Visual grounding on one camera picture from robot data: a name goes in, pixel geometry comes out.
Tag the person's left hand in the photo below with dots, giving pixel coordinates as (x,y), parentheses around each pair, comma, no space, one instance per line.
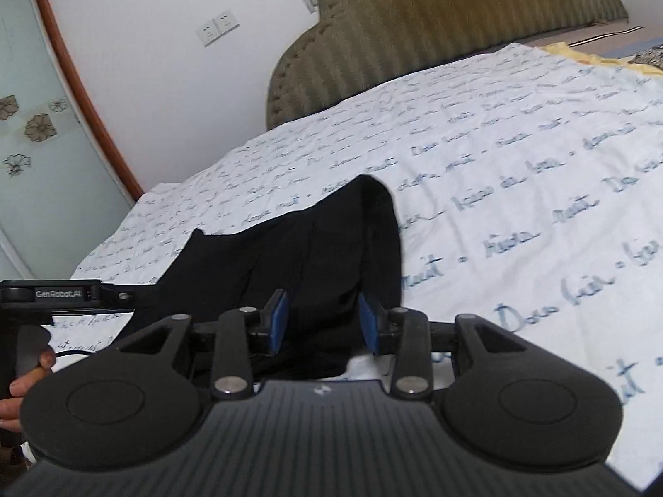
(18,389)

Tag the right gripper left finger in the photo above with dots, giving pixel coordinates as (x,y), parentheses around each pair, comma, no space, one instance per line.
(241,335)

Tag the olive upholstered headboard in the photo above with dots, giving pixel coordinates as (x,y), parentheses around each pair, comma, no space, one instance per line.
(358,44)

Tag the white script-print bed sheet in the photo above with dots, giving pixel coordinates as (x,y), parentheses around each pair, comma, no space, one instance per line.
(528,190)

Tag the black pants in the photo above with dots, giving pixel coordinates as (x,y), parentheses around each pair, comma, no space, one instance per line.
(324,257)

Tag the white wall socket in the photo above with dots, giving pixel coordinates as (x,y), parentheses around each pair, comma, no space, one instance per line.
(217,27)

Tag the brown wooden door frame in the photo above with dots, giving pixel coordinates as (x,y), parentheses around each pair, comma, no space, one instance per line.
(88,113)

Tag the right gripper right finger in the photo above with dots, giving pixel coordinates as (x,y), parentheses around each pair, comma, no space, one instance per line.
(405,335)

